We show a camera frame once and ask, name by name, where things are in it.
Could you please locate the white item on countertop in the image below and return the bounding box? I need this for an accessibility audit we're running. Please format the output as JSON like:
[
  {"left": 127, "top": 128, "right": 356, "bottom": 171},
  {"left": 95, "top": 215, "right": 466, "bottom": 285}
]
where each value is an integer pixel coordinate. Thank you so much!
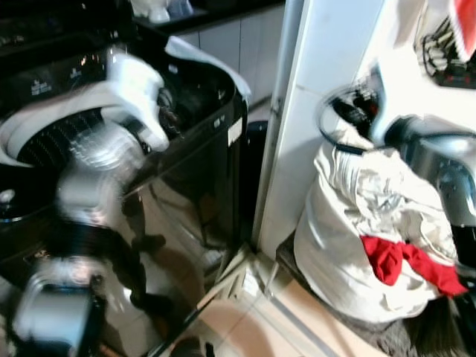
[{"left": 129, "top": 0, "right": 196, "bottom": 24}]

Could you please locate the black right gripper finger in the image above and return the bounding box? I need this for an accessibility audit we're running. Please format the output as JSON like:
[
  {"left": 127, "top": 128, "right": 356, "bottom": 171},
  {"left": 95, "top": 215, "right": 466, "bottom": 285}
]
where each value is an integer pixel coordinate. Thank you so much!
[{"left": 330, "top": 95, "right": 358, "bottom": 127}]

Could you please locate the white washer sticker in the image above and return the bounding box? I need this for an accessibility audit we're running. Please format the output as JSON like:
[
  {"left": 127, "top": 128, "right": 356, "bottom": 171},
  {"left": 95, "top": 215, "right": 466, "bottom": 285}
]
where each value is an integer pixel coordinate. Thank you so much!
[{"left": 226, "top": 118, "right": 245, "bottom": 147}]

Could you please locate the white laundry bundle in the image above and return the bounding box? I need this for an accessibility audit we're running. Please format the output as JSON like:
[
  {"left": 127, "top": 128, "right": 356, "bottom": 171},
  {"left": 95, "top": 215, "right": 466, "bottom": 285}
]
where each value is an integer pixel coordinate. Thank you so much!
[{"left": 293, "top": 136, "right": 460, "bottom": 325}]

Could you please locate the white cloth on washer rim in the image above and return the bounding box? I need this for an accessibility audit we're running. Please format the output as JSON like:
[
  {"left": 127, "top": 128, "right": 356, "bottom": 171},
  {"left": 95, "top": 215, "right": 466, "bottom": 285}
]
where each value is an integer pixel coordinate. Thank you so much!
[{"left": 164, "top": 35, "right": 253, "bottom": 99}]

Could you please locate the black countertop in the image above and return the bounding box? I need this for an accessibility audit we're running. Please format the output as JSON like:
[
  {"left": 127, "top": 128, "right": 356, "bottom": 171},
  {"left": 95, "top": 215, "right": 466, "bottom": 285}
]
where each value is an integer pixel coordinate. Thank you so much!
[{"left": 134, "top": 0, "right": 288, "bottom": 35}]

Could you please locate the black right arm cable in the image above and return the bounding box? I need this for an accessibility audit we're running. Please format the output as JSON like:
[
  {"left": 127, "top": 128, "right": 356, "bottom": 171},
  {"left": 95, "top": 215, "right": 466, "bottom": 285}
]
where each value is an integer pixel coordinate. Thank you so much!
[{"left": 315, "top": 83, "right": 376, "bottom": 157}]

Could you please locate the red garment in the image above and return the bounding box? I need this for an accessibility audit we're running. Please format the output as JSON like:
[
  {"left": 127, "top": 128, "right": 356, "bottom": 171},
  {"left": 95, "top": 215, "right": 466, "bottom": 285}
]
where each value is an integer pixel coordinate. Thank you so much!
[{"left": 361, "top": 236, "right": 469, "bottom": 298}]

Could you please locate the white cabinet side panel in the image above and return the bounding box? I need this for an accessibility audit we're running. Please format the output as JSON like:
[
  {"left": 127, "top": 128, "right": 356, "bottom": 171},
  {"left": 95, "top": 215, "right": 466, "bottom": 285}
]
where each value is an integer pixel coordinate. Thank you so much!
[{"left": 251, "top": 0, "right": 389, "bottom": 258}]

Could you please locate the black top-load washing machine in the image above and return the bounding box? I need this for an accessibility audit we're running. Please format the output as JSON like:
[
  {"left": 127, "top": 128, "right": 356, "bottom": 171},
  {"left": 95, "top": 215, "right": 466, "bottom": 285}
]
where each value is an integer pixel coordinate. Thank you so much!
[{"left": 0, "top": 22, "right": 251, "bottom": 357}]

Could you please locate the red and white hanging cloth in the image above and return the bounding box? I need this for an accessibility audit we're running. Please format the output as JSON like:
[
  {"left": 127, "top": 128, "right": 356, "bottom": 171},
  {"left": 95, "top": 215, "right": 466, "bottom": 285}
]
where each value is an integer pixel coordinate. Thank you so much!
[{"left": 414, "top": 0, "right": 476, "bottom": 65}]

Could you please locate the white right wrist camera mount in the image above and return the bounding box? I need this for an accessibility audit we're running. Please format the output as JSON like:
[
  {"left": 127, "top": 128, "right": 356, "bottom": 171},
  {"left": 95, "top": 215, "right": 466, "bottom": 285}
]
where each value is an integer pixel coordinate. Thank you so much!
[{"left": 367, "top": 62, "right": 419, "bottom": 147}]

